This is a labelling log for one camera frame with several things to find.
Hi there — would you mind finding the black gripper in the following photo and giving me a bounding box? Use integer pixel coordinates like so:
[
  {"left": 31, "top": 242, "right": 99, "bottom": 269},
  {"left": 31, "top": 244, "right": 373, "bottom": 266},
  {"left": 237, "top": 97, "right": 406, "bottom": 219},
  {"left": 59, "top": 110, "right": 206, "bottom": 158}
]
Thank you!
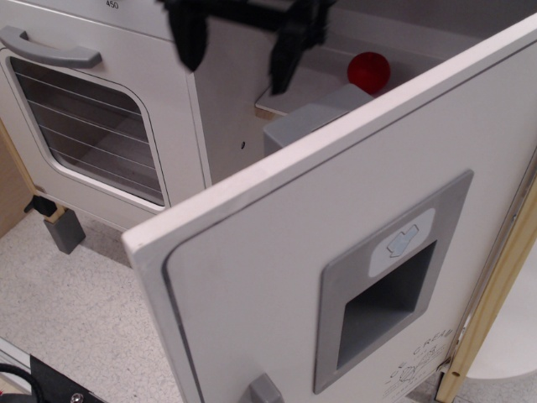
[{"left": 163, "top": 1, "right": 335, "bottom": 95}]

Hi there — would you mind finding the white toy fridge door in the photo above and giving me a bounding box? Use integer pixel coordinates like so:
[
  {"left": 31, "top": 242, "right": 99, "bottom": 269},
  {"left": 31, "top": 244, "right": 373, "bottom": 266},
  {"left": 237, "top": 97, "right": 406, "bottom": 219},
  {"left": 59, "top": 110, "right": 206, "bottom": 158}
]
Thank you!
[{"left": 123, "top": 18, "right": 536, "bottom": 402}]

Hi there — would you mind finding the white fridge shelf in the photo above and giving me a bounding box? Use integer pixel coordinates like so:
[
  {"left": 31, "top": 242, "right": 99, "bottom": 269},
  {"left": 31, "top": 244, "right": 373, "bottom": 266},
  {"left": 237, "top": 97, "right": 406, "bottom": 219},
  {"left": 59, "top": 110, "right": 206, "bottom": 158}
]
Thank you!
[{"left": 255, "top": 34, "right": 446, "bottom": 116}]

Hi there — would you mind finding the red ball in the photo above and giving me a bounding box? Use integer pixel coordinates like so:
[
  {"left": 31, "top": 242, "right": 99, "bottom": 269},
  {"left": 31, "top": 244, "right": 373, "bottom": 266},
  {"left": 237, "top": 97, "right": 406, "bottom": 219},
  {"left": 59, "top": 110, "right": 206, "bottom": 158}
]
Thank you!
[{"left": 347, "top": 52, "right": 391, "bottom": 95}]

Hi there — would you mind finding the white toy kitchen cabinet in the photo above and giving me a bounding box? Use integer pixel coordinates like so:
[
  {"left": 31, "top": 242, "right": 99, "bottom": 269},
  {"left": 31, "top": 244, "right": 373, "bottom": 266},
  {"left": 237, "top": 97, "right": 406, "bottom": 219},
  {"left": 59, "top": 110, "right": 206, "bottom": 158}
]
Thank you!
[{"left": 0, "top": 0, "right": 537, "bottom": 236}]

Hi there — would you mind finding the white oven door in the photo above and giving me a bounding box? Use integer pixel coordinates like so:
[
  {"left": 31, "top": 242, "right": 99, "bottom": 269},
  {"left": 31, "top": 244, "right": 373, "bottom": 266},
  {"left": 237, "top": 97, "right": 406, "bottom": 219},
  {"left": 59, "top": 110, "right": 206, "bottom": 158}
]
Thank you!
[{"left": 1, "top": 22, "right": 210, "bottom": 230}]

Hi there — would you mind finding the black clamp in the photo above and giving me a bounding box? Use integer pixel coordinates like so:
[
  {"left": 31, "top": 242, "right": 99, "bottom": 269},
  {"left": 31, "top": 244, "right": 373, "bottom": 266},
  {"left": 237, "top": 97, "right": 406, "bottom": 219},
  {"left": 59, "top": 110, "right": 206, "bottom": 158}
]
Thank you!
[{"left": 32, "top": 196, "right": 57, "bottom": 217}]

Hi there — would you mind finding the grey cabinet leg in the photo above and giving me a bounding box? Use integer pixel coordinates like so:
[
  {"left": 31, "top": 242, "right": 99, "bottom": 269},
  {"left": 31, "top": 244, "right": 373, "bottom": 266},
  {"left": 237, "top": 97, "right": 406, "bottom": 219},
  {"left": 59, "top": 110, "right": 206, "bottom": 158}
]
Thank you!
[{"left": 44, "top": 210, "right": 86, "bottom": 254}]

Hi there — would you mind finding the grey ice dispenser panel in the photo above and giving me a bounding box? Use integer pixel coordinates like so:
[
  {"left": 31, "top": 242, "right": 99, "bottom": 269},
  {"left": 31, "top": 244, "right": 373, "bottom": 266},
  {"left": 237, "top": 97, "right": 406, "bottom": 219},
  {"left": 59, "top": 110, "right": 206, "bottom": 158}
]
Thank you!
[{"left": 313, "top": 170, "right": 474, "bottom": 395}]

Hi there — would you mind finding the grey oven handle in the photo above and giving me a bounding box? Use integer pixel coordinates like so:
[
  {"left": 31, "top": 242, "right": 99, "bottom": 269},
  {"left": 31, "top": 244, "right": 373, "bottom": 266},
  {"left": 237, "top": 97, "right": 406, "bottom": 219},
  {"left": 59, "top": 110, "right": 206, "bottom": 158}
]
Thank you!
[{"left": 1, "top": 26, "right": 102, "bottom": 69}]

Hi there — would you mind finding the grey fridge door handle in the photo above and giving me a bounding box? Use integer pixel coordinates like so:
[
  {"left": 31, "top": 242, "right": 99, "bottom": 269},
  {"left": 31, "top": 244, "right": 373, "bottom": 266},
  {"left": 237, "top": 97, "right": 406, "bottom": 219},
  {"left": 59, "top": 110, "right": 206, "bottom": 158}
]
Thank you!
[{"left": 248, "top": 374, "right": 284, "bottom": 403}]

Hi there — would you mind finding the aluminium rail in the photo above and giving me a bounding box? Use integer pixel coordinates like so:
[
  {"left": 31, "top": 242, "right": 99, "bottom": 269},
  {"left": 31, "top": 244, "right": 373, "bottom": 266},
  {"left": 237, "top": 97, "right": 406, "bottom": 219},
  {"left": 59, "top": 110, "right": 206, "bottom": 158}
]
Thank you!
[{"left": 0, "top": 338, "right": 31, "bottom": 373}]

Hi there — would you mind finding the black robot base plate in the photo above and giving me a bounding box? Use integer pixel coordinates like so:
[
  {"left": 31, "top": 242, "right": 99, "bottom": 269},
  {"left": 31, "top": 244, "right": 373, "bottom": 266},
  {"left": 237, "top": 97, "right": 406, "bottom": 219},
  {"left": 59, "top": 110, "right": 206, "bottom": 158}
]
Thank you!
[{"left": 29, "top": 355, "right": 103, "bottom": 403}]

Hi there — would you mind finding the wooden side post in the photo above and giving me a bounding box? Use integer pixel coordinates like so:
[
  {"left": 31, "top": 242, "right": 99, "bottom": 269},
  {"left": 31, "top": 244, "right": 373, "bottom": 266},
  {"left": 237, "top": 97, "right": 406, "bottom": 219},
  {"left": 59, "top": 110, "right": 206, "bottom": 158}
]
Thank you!
[{"left": 435, "top": 155, "right": 536, "bottom": 402}]

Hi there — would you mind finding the black cable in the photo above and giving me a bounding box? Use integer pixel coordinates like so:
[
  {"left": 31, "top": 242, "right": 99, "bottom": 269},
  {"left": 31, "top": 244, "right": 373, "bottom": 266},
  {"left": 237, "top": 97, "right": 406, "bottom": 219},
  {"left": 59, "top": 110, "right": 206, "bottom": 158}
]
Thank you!
[{"left": 0, "top": 363, "right": 43, "bottom": 403}]

